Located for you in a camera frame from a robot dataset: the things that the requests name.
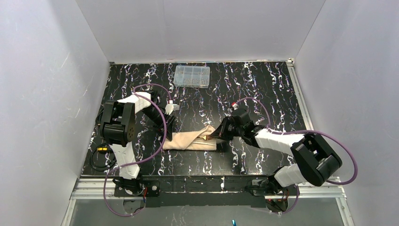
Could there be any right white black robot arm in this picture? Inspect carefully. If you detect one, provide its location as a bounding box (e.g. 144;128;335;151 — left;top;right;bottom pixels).
209;108;343;189

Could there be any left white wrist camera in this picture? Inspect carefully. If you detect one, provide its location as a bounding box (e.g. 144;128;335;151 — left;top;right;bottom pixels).
165;100;180;115

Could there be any beige cloth napkin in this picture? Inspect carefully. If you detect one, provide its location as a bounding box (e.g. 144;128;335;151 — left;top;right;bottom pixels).
162;125;217;151

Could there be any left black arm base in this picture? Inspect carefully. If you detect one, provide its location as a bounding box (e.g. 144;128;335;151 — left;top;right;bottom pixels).
114;180;161;197

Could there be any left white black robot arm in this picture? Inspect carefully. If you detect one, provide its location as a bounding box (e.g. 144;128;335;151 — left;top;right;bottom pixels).
99;90;179;179

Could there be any clear plastic screw box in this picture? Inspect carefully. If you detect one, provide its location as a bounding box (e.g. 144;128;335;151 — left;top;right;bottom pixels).
174;65;210;89

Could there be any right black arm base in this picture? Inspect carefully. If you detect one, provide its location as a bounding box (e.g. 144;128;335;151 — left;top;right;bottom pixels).
244;178;300;199

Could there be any aluminium frame rail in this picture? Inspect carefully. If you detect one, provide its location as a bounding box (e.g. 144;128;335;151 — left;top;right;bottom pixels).
70;178;347;200

